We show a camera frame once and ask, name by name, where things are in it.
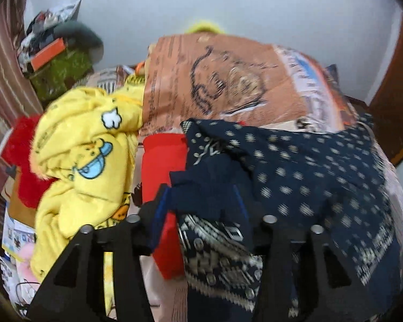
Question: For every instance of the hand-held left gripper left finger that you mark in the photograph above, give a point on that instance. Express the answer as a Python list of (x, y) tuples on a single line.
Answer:
[(121, 238)]

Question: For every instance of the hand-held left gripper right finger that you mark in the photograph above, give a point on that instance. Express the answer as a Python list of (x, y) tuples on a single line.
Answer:
[(299, 241)]

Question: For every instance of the navy patterned hoodie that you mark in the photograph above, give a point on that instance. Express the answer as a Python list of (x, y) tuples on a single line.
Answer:
[(288, 174)]

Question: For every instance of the pile of mixed clothes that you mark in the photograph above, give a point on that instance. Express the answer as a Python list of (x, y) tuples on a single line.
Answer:
[(43, 26)]

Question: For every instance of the yellow cartoon print garment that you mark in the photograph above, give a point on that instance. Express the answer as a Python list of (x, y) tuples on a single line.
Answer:
[(84, 161)]

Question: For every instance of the pink plush toy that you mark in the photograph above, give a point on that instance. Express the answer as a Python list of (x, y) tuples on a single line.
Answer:
[(27, 261)]

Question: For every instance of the pile of picture books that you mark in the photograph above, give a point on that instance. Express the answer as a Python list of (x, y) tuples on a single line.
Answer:
[(16, 234)]

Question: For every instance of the brown cardboard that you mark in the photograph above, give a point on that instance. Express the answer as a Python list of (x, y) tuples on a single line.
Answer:
[(20, 204)]

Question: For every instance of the dark cloth bag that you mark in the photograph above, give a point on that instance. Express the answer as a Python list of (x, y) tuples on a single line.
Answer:
[(334, 75)]

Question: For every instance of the green patterned cloth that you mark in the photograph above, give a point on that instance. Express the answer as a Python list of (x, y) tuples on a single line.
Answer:
[(60, 72)]

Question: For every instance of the brown printed quilt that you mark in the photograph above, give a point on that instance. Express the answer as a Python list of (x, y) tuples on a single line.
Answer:
[(221, 80)]

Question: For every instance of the wooden door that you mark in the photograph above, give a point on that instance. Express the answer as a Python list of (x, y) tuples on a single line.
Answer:
[(394, 90)]

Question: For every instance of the striped brown curtain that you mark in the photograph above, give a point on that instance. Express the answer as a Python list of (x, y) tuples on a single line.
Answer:
[(0, 90)]

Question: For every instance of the orange box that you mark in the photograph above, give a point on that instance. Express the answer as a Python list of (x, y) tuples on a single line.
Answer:
[(48, 52)]

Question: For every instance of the grey pillow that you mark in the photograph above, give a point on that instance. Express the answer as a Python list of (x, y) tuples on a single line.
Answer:
[(84, 37)]

